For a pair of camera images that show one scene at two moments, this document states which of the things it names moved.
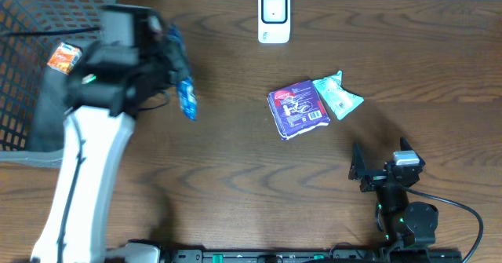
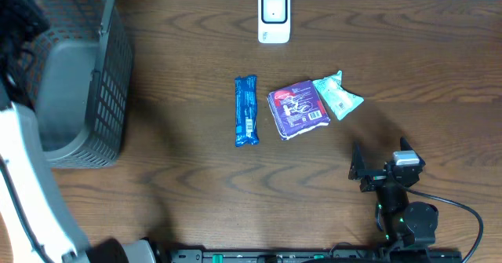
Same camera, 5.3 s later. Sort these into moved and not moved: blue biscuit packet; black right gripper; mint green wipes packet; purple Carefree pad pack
Moved: blue biscuit packet
Not moved: purple Carefree pad pack; mint green wipes packet; black right gripper
